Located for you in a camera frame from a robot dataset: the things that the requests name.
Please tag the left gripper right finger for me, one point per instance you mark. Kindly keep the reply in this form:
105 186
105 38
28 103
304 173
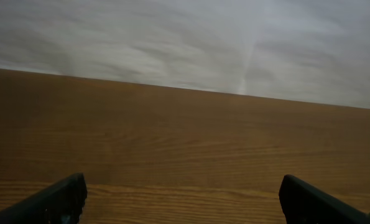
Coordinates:
312 205

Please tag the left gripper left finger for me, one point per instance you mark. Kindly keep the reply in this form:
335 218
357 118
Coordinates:
48 205

